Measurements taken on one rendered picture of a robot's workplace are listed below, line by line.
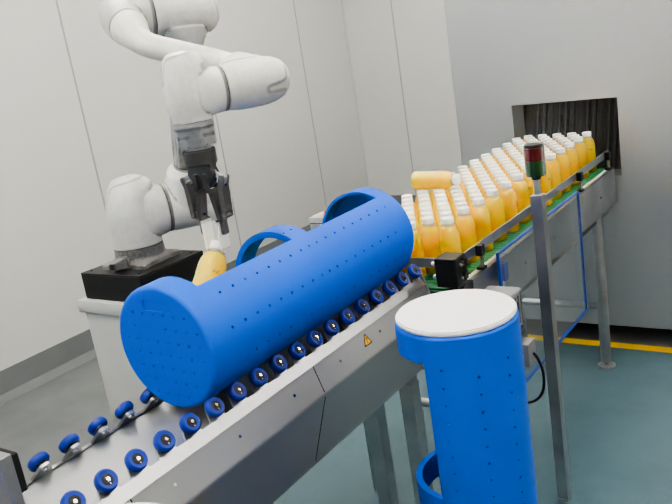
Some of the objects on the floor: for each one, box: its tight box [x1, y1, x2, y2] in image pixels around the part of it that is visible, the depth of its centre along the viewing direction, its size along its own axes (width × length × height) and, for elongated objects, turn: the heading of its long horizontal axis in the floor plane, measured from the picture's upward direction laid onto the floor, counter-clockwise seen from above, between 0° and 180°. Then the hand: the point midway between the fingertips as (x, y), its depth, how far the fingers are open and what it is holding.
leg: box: [366, 404, 399, 504], centre depth 263 cm, size 6×6×63 cm
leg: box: [399, 378, 434, 504], centre depth 255 cm, size 6×6×63 cm
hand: (215, 235), depth 185 cm, fingers closed on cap, 4 cm apart
